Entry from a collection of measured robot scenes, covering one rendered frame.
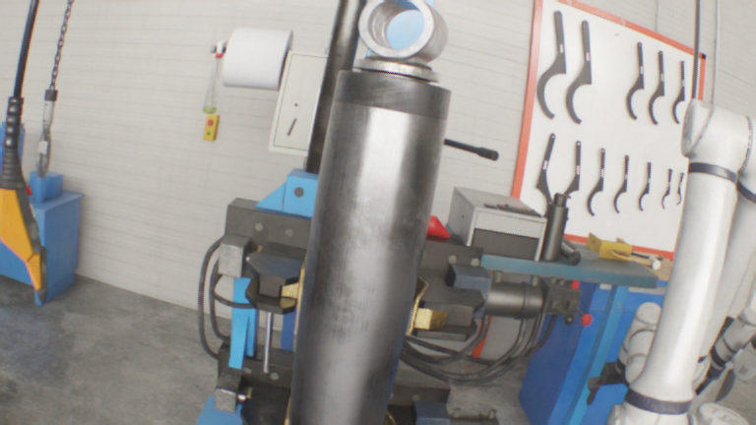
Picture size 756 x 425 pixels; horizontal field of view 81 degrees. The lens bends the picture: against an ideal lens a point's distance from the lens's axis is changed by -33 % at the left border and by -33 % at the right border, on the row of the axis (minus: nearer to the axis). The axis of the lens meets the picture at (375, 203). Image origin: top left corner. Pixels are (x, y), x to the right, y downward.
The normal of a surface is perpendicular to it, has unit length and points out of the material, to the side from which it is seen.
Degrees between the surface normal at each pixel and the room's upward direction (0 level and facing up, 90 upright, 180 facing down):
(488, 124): 90
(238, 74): 124
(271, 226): 90
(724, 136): 81
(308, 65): 90
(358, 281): 90
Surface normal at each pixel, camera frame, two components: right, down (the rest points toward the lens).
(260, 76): -0.07, 0.68
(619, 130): 0.03, 0.16
